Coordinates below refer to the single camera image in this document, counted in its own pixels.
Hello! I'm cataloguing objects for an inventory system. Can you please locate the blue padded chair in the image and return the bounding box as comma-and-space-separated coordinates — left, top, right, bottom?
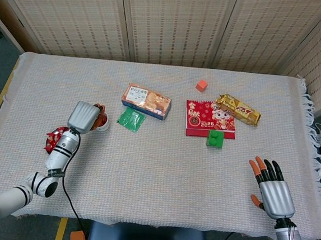
87, 219, 210, 240

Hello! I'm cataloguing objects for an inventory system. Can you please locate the green toy building block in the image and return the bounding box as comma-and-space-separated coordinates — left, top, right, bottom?
205, 129, 225, 149

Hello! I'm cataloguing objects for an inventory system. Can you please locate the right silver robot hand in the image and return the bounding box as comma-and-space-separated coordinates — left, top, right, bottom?
243, 155, 300, 222

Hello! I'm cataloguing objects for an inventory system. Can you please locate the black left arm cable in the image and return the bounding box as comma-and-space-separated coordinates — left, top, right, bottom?
56, 127, 97, 240

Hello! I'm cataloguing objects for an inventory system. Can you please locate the small orange cube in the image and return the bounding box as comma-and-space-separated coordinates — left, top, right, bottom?
195, 78, 209, 93

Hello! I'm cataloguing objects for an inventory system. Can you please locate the orange and blue cookie box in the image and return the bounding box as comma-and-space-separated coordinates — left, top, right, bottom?
120, 82, 174, 122

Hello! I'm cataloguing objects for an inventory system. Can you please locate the orange block on floor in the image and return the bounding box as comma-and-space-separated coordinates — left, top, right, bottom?
69, 229, 89, 240

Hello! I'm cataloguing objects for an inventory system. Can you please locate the gold biscuit packet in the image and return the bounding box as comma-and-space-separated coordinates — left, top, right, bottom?
212, 92, 264, 128

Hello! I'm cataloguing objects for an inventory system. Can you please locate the white woven tablecloth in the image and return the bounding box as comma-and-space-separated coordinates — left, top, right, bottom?
0, 48, 321, 240

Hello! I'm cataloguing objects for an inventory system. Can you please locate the green foil sachet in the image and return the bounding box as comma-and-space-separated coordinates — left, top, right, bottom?
115, 106, 148, 135

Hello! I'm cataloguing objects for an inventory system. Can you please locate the white paper cup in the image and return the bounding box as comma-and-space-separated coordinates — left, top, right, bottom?
94, 111, 111, 134

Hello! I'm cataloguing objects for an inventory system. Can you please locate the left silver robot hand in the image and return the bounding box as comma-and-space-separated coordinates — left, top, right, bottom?
65, 99, 108, 137

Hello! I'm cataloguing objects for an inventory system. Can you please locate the red candies pile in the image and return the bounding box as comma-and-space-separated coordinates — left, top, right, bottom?
43, 126, 65, 157

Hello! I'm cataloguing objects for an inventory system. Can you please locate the red desk calendar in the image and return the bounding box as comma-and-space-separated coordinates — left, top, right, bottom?
183, 98, 239, 140

